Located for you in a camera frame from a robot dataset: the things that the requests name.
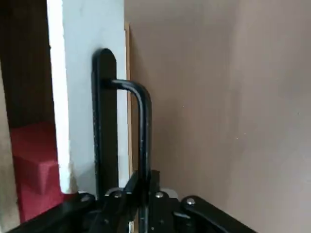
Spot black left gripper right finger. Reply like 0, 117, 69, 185
145, 169, 256, 233

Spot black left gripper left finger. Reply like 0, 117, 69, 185
9, 169, 144, 233

